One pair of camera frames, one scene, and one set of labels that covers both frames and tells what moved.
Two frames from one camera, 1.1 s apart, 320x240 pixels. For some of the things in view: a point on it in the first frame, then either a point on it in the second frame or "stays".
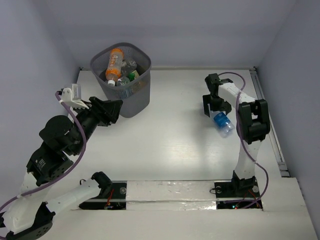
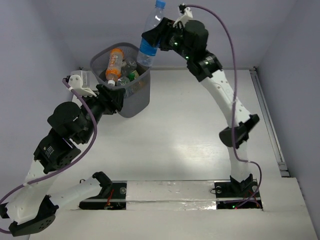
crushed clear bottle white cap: [128, 65] stays
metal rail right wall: [272, 136] stays
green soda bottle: [131, 76] stays
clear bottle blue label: [123, 81] stays
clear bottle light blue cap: [223, 125] → [147, 51]
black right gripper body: [217, 103] → [175, 41]
